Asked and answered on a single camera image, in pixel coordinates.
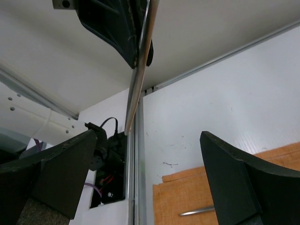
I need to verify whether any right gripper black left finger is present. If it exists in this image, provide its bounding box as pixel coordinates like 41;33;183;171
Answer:
0;130;97;225

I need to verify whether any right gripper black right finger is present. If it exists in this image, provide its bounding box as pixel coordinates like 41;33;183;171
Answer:
200;131;300;225

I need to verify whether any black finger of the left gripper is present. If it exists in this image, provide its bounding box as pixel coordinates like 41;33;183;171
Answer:
74;0;139;69
146;41;154;67

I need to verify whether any orange cloth placemat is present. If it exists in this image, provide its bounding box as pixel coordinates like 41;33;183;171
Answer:
153;142;300;225

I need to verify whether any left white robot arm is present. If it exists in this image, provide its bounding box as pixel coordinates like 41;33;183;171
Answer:
0;0;130;145

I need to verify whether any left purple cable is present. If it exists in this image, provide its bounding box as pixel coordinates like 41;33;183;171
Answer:
32;138;104;200

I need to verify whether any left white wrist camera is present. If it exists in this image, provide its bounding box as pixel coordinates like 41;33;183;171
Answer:
52;0;77;10

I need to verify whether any aluminium rail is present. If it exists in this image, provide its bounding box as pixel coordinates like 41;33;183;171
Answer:
0;18;300;225

